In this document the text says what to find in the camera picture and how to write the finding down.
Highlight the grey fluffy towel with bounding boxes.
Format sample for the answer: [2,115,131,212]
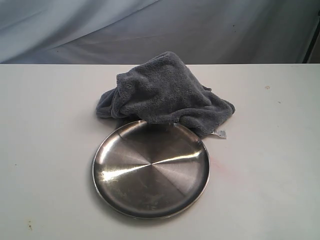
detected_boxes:
[95,51,236,138]

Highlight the white printed care label tag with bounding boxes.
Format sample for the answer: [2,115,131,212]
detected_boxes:
[210,130,227,139]

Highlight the round stainless steel plate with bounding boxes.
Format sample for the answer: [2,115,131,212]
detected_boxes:
[91,120,210,219]

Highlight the grey backdrop cloth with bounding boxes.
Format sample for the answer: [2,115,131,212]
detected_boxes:
[0,0,320,65]

